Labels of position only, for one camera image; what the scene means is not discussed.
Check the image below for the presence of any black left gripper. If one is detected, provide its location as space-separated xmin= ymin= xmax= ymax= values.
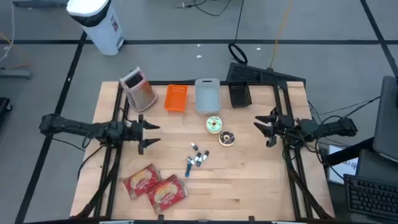
xmin=123 ymin=114 xmax=162 ymax=156

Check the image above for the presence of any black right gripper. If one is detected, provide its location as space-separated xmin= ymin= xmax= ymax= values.
xmin=253 ymin=107 xmax=295 ymax=149

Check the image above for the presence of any red snack pack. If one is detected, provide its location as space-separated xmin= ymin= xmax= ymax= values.
xmin=123 ymin=163 xmax=162 ymax=200
xmin=146 ymin=174 xmax=189 ymax=215

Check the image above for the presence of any black plastic basket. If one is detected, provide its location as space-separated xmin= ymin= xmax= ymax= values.
xmin=228 ymin=81 xmax=252 ymax=108

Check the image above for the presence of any metal box grater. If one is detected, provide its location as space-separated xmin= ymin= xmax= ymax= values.
xmin=119 ymin=66 xmax=159 ymax=113

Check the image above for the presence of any orange plastic basket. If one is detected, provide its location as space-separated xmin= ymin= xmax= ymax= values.
xmin=164 ymin=84 xmax=189 ymax=113

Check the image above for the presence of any grey plastic bin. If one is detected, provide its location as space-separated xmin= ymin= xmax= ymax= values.
xmin=194 ymin=78 xmax=223 ymax=115

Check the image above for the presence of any black desk bar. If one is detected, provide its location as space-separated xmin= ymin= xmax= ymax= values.
xmin=325 ymin=136 xmax=374 ymax=166

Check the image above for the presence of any white paper sheet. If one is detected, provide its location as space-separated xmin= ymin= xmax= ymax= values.
xmin=327 ymin=144 xmax=359 ymax=185

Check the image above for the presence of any dark grey case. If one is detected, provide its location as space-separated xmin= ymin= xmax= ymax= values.
xmin=356 ymin=148 xmax=398 ymax=181

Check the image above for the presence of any white trash bin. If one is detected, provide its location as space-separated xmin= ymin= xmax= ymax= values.
xmin=66 ymin=0 xmax=126 ymax=56

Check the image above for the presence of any grey laptop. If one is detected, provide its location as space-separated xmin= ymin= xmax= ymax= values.
xmin=372 ymin=75 xmax=398 ymax=163

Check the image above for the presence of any black keyboard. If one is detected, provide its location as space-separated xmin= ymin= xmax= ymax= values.
xmin=343 ymin=173 xmax=398 ymax=222

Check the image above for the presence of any black hanging cable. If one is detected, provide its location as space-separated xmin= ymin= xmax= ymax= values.
xmin=174 ymin=0 xmax=249 ymax=65

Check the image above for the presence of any yellow hanging cable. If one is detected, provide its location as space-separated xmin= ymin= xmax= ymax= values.
xmin=269 ymin=0 xmax=294 ymax=70

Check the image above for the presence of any white floor cable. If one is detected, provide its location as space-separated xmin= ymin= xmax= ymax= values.
xmin=0 ymin=0 xmax=16 ymax=63

